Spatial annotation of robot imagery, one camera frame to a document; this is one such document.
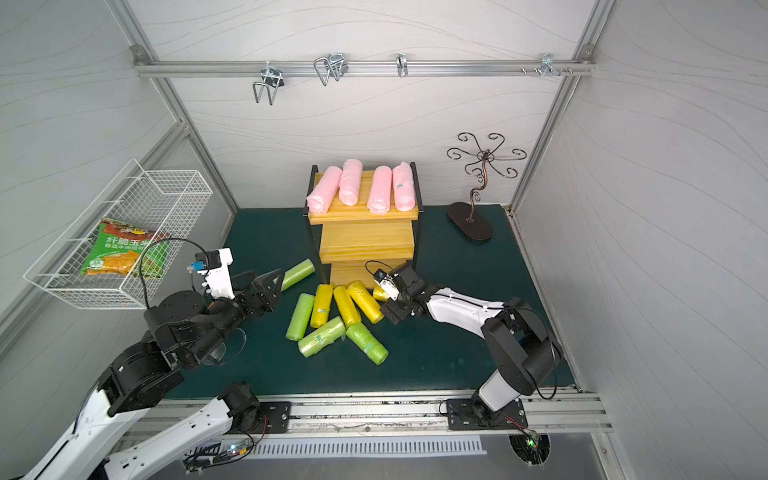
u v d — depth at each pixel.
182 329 0.41
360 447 0.70
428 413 0.75
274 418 0.74
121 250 0.62
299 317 0.88
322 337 0.83
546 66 0.77
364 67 0.80
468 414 0.66
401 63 0.79
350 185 0.74
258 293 0.52
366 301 0.92
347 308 0.90
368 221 0.73
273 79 0.78
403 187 0.73
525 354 0.45
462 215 1.18
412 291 0.70
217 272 0.50
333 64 0.77
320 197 0.71
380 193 0.73
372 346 0.82
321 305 0.90
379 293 0.93
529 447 0.72
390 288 0.81
